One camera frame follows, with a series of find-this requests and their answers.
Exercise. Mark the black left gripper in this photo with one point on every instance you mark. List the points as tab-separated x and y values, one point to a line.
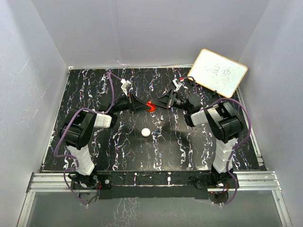
138	106

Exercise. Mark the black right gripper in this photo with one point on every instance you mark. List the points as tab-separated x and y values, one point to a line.
166	101

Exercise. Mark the orange charging case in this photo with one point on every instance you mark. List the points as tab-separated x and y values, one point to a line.
151	106

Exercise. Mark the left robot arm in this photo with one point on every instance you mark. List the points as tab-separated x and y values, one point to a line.
78	128

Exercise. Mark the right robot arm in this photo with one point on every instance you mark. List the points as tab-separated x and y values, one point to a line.
225	124

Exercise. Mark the white round charging case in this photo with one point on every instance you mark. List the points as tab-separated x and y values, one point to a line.
145	132

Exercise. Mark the yellow framed whiteboard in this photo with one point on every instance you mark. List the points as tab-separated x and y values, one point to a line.
217	73

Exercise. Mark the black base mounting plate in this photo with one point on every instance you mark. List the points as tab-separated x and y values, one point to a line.
177	184

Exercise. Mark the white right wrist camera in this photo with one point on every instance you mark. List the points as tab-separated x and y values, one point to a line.
177	84

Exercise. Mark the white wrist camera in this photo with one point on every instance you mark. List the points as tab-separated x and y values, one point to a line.
177	84
125	85

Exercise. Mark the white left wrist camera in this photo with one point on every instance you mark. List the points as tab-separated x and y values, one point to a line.
125	85

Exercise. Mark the aluminium frame rail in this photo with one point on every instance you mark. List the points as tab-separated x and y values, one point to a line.
156	200

